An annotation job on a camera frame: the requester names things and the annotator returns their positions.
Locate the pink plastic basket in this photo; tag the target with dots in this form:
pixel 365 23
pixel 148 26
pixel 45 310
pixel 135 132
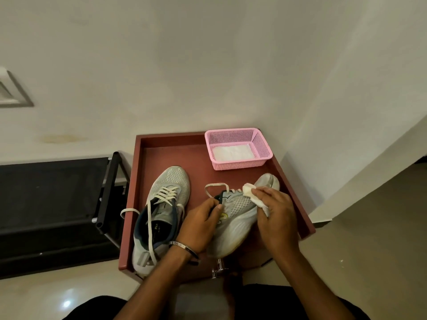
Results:
pixel 233 136

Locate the black shoe rack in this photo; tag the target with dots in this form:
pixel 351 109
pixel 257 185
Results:
pixel 50 189

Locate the person's right hand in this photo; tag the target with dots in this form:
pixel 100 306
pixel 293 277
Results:
pixel 280 223

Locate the stack of white wipes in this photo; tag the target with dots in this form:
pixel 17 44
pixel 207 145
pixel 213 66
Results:
pixel 233 153

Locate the grey sneaker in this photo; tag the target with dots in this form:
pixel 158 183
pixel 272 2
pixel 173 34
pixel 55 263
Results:
pixel 233 229
pixel 170 179

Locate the person's right forearm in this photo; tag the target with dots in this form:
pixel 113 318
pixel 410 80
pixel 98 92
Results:
pixel 310 289

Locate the white wipe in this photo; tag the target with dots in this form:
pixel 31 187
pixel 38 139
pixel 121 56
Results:
pixel 248 191

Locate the white wall socket plate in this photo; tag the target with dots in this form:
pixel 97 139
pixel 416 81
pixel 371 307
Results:
pixel 10 96

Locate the person's left hand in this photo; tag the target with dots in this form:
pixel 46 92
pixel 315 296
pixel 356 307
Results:
pixel 198 226

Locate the person's left forearm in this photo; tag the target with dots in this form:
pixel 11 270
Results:
pixel 156 286

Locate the reddish-brown side table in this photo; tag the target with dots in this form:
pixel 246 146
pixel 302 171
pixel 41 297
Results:
pixel 186 156

